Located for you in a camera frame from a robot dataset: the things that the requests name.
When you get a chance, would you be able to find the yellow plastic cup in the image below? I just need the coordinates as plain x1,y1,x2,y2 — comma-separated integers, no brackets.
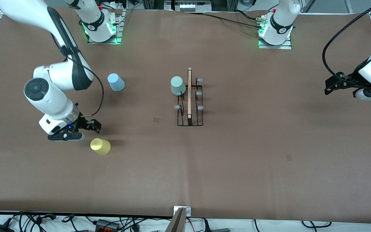
90,138,111,155

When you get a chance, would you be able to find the pale green plastic cup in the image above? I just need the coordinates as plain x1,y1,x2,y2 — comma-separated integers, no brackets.
171,76,186,96

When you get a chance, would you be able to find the black wire cup holder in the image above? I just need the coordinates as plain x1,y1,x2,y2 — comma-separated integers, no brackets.
174,67,204,127

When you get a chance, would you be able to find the light blue plastic cup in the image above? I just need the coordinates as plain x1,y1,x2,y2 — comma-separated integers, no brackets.
108,73,125,92

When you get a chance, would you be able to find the black orange connector box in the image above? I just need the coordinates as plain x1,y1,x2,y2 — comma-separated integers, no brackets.
95,219,120,231

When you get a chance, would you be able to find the grey control box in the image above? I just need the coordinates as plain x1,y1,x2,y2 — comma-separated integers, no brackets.
173,0,212,12

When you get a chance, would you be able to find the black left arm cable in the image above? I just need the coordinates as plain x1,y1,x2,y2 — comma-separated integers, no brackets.
322,0,371,78

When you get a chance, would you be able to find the aluminium left arm base plate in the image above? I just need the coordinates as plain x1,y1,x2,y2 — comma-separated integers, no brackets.
258,34,292,50

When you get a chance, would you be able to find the tangled black cable bundle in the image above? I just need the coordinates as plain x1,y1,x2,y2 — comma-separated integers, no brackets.
0,211,173,232

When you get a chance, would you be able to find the aluminium right arm base plate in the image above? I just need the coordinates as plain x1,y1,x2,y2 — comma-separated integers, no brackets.
87,9,123,44

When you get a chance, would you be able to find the black cable on table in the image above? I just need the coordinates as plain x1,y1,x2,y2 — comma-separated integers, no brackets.
234,10,261,20
202,12,262,29

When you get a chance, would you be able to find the small metal bracket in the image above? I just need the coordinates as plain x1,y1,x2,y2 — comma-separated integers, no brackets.
174,206,192,217

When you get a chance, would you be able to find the wooden camera post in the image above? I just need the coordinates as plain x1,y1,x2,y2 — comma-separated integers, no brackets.
166,207,186,232

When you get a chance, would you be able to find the black cable loop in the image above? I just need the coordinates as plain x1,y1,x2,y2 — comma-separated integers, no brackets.
301,220,331,229

